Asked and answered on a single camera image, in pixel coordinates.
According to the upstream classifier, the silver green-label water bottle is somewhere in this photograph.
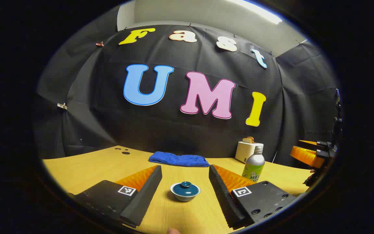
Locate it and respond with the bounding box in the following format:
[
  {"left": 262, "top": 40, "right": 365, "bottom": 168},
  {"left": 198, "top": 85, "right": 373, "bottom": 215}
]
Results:
[{"left": 242, "top": 145, "right": 265, "bottom": 182}]

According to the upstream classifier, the white toaster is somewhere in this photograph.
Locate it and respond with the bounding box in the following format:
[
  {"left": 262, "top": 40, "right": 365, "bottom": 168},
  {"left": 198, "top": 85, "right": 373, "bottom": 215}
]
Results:
[{"left": 235, "top": 140, "right": 264, "bottom": 163}]

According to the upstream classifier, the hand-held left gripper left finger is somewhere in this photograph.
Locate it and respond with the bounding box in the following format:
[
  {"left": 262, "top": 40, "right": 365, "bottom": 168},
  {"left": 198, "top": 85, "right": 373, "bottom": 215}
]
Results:
[{"left": 68, "top": 165, "right": 163, "bottom": 228}]

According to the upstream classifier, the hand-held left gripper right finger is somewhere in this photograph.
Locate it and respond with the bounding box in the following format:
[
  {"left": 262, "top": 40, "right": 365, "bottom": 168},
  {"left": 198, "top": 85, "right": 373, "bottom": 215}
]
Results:
[{"left": 208, "top": 164, "right": 298, "bottom": 229}]

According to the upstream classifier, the teal teacup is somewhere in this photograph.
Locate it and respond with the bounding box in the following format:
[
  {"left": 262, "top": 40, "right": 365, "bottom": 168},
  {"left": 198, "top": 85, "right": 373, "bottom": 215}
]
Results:
[{"left": 170, "top": 182, "right": 201, "bottom": 202}]

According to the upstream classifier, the blue folded towel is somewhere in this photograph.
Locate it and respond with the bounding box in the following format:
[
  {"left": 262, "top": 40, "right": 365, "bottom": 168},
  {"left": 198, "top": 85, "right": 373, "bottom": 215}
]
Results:
[{"left": 148, "top": 151, "right": 210, "bottom": 167}]

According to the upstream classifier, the black backdrop cloth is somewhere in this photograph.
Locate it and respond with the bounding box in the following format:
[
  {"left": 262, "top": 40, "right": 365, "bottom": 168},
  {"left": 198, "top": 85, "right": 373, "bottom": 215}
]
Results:
[{"left": 33, "top": 24, "right": 342, "bottom": 168}]

